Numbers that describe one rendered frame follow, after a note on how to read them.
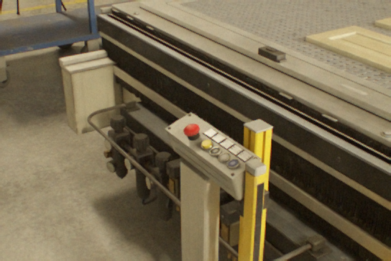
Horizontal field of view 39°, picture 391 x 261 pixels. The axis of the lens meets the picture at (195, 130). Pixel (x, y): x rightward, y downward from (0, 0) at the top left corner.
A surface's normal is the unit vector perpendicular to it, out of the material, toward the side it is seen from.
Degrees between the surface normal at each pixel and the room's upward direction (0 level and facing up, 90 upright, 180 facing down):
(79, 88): 90
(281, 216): 0
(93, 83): 90
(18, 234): 0
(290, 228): 0
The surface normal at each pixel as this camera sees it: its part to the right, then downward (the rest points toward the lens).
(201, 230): -0.83, 0.25
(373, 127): 0.00, -0.89
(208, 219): 0.55, 0.38
